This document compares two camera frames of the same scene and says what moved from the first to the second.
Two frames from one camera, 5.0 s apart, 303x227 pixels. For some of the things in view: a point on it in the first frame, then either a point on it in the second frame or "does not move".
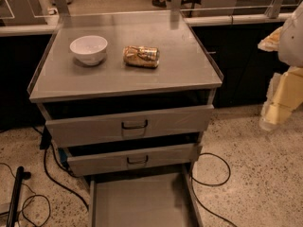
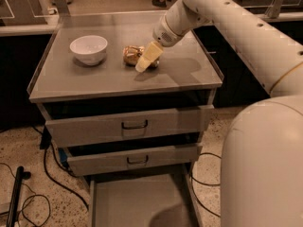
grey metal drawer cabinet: (129, 96) does not move
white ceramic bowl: (89, 49) does not move
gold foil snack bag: (138, 56) does not move
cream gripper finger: (285, 95) → (164, 36)
